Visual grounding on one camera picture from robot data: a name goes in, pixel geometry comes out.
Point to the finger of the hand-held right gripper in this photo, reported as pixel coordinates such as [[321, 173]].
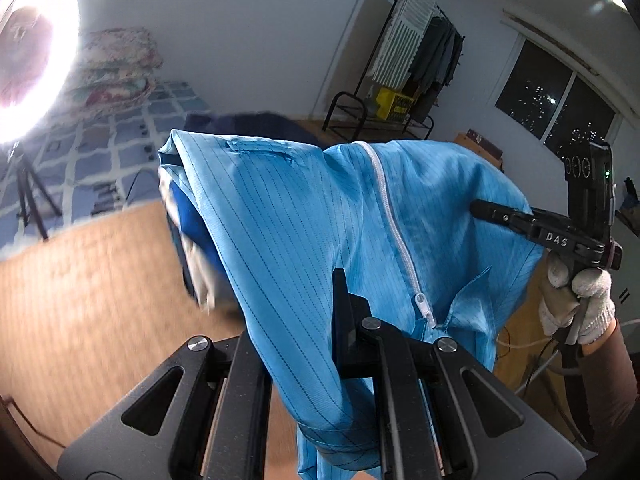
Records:
[[500, 215]]

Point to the wooden box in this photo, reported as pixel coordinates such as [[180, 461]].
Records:
[[475, 141]]

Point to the black light tripod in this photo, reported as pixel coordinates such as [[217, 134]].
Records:
[[21, 170]]

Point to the window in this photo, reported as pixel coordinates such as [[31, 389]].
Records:
[[530, 85]]

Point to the blue zip coat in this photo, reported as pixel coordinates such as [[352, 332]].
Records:
[[300, 210]]

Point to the dark hanging clothes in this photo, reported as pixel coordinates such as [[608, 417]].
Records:
[[435, 55]]

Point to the black low rack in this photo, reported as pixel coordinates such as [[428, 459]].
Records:
[[342, 94]]

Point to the yellow box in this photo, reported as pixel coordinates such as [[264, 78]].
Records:
[[390, 102]]

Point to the person's right forearm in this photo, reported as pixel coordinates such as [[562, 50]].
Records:
[[605, 385]]

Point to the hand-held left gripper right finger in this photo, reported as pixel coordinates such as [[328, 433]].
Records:
[[342, 320]]

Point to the beige board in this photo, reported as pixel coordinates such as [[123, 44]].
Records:
[[355, 50]]

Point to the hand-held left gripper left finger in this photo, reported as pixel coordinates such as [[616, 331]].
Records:
[[245, 370]]

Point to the tan blanket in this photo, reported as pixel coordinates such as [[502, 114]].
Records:
[[100, 285]]

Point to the dark blue cloth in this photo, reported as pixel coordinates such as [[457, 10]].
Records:
[[250, 122]]

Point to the folded floral quilts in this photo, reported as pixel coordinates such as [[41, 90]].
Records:
[[115, 60]]

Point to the blue checked bedsheet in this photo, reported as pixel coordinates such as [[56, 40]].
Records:
[[100, 160]]

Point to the white striped cloth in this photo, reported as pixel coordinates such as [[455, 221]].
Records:
[[400, 45]]

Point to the person's right hand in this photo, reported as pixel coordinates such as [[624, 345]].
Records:
[[595, 305]]

